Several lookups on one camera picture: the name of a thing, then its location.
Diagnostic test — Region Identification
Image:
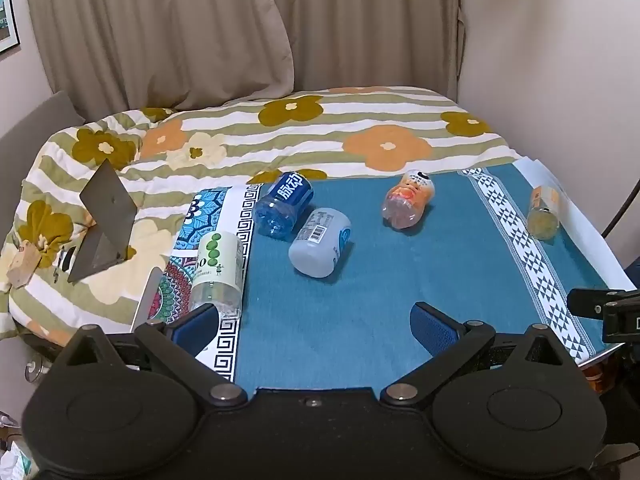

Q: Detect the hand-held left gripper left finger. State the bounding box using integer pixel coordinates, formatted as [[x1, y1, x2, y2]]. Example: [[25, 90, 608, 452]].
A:
[[52, 305, 249, 408]]

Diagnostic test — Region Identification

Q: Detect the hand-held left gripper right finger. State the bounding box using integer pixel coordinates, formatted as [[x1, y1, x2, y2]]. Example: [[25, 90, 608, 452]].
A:
[[380, 301, 583, 407]]

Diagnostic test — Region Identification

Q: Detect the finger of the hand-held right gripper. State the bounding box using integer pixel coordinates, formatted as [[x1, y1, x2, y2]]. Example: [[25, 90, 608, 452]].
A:
[[567, 287, 613, 319]]

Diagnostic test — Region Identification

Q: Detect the silver flat tablet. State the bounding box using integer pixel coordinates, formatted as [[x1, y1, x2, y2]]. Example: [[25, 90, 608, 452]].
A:
[[131, 267, 164, 334]]

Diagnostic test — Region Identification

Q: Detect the colourful mandala patterned cloth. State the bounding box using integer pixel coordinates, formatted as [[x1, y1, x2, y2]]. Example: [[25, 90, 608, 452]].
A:
[[146, 184, 264, 382]]

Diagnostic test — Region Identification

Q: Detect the green label clear bottle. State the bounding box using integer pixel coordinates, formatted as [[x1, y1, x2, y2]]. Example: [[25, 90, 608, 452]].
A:
[[188, 231, 245, 322]]

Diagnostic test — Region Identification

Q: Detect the teal table mat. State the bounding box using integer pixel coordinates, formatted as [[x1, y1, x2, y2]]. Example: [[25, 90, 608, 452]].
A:
[[232, 164, 612, 397]]

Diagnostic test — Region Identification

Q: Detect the small yellow drink bottle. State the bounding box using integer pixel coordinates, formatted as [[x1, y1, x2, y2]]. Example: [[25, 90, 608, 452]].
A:
[[526, 185, 561, 242]]

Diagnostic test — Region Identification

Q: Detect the orange label plastic bottle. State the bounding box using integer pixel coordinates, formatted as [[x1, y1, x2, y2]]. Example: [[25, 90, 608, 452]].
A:
[[382, 170, 436, 231]]

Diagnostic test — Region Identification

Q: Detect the grey metal folding stand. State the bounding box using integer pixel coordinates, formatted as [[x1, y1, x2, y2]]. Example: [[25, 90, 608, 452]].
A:
[[67, 159, 137, 284]]

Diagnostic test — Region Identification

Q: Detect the white plastic bottle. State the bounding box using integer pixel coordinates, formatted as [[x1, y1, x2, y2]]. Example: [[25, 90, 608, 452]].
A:
[[288, 207, 353, 279]]

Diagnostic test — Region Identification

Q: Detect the blue label plastic bottle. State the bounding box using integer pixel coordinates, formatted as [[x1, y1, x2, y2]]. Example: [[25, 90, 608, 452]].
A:
[[252, 172, 314, 239]]

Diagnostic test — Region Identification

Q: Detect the brown paper tag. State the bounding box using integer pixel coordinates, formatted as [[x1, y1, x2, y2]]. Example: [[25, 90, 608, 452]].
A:
[[6, 241, 44, 289]]

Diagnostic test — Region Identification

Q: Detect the floral striped blanket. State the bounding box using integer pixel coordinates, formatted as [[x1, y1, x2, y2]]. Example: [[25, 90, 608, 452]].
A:
[[0, 86, 524, 347]]

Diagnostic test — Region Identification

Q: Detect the grey sofa cushion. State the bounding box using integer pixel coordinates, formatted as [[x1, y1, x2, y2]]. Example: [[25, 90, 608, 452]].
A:
[[0, 90, 87, 241]]

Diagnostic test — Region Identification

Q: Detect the beige curtain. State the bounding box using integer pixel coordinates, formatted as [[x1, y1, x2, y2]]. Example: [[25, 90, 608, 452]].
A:
[[24, 0, 467, 122]]

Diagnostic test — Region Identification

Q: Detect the black cable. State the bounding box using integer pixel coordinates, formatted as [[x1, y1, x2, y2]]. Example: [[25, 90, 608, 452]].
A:
[[600, 193, 640, 239]]

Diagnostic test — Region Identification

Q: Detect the framed wall picture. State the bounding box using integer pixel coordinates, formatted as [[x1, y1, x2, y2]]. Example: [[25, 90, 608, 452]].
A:
[[0, 0, 21, 57]]

